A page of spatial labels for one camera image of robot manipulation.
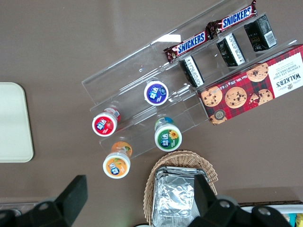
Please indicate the orange lid gum jar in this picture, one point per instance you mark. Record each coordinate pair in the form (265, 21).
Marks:
(116, 165)

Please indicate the blue lid gum jar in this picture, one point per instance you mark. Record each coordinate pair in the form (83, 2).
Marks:
(156, 92)

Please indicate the beige plastic tray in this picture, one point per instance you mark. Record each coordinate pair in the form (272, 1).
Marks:
(13, 123)

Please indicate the white rectangular snack tray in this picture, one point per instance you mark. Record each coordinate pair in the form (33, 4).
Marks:
(272, 209)

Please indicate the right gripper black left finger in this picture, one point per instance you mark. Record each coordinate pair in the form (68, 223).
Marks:
(73, 198)

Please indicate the small black box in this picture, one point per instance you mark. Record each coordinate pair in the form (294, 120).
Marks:
(192, 72)
(230, 49)
(260, 33)

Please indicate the light oval wicker basket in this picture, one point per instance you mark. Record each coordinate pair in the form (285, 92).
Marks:
(180, 158)

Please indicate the green lid gum jar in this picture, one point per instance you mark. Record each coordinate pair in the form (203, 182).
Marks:
(168, 139)

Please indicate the teal snack pack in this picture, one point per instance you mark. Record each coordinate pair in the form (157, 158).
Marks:
(291, 221)

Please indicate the yellow snack pack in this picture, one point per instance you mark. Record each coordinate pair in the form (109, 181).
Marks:
(299, 221)

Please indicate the red lid gum jar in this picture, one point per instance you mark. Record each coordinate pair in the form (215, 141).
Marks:
(104, 124)

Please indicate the aluminium foil container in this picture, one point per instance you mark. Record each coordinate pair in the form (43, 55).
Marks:
(172, 196)

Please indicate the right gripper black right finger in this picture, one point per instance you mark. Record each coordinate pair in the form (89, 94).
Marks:
(204, 196)

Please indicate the Snickers chocolate bar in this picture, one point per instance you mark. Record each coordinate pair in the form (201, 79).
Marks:
(189, 43)
(234, 19)

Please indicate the clear acrylic stepped stand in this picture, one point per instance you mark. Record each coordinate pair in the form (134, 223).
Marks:
(127, 78)
(213, 50)

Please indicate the red Walkers cookie box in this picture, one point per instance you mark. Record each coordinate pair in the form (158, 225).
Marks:
(251, 89)

